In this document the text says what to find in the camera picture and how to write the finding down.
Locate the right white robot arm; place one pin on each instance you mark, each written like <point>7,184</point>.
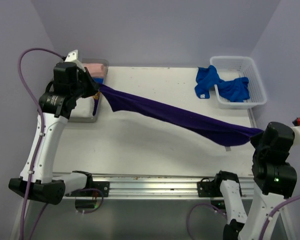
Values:
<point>274,181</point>

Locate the pink rolled towel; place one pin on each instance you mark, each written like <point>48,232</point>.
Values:
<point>96,70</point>

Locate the yellow rolled towel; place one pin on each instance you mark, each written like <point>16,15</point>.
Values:
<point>96,96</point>

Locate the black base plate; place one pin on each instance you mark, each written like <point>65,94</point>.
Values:
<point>207,188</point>
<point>102,186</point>

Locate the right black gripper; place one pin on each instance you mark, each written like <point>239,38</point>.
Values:
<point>255,139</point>

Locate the white rolled towel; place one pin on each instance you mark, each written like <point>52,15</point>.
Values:
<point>84,108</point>

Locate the blue rolled towel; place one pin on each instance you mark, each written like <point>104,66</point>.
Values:
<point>98,80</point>

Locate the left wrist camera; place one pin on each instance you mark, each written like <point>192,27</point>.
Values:
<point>73,57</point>

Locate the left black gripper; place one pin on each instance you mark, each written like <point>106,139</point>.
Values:
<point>93,86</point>

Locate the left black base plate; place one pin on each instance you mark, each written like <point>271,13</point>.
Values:
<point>102,186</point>

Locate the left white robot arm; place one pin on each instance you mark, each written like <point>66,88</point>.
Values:
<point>71,81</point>

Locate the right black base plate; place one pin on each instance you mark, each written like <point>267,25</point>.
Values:
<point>207,188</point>

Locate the aluminium mounting rail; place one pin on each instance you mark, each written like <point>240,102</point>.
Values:
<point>150,187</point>

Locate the purple towel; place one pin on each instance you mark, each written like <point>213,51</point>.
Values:
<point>219,132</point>

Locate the white plastic basket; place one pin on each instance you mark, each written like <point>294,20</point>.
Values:
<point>233,67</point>

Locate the grey plastic tray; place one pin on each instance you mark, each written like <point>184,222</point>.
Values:
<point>96,102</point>

